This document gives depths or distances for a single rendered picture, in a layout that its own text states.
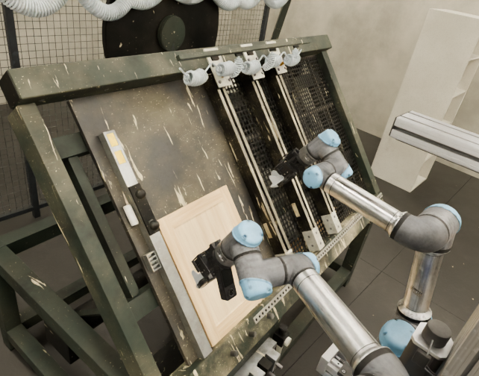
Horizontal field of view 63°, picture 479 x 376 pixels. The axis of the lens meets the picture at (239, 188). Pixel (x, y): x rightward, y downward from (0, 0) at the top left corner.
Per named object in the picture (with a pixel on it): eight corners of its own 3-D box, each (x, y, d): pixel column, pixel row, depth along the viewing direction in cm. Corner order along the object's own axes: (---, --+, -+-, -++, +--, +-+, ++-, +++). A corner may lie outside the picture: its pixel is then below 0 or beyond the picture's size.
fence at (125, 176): (198, 357, 157) (204, 358, 154) (98, 136, 147) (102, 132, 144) (206, 350, 160) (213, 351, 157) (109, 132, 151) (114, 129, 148)
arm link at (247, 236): (244, 247, 96) (235, 217, 100) (224, 265, 104) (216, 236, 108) (270, 245, 101) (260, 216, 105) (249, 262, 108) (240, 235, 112)
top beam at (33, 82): (10, 111, 127) (20, 99, 121) (-3, 81, 126) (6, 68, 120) (321, 54, 287) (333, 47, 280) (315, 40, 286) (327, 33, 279)
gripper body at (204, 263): (208, 253, 124) (225, 236, 115) (223, 276, 122) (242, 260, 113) (189, 262, 118) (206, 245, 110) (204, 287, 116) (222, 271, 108)
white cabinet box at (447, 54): (409, 192, 498) (486, 20, 393) (368, 173, 529) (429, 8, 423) (426, 179, 539) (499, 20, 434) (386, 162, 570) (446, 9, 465)
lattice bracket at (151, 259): (149, 272, 150) (154, 271, 148) (142, 256, 149) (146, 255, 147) (157, 267, 153) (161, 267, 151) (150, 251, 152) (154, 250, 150)
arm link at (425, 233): (424, 271, 116) (296, 186, 140) (436, 257, 123) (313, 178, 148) (442, 243, 109) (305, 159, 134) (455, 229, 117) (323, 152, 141)
